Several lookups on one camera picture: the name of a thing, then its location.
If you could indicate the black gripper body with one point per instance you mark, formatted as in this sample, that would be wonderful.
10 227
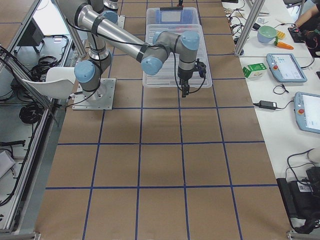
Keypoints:
184 75

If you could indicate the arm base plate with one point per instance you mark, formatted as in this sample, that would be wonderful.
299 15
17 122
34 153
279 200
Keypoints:
102 99

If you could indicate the toy carrot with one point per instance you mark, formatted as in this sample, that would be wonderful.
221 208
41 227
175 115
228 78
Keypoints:
282 45

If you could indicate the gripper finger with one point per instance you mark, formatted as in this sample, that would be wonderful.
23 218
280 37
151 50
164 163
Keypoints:
186 90
183 90

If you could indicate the green blue bowl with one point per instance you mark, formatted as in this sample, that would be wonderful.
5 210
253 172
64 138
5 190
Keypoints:
266 33

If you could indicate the black power adapter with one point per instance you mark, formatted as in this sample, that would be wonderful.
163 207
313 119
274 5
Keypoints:
267 105

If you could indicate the clear plastic storage box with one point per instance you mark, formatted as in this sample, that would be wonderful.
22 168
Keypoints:
187 16

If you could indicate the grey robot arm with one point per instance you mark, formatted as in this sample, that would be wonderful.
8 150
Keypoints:
91 17

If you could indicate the white chair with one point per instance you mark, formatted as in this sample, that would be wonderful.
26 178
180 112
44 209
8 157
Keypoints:
59 83

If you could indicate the green white carton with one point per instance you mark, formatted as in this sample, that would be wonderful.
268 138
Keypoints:
255 70

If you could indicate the aluminium frame post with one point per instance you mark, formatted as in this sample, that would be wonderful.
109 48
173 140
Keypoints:
254 12

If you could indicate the teach pendant tablet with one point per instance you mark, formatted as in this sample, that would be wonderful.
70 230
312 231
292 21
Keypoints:
307 111
285 68

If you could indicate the black device on table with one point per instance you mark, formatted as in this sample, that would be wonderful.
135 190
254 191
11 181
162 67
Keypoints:
302 199

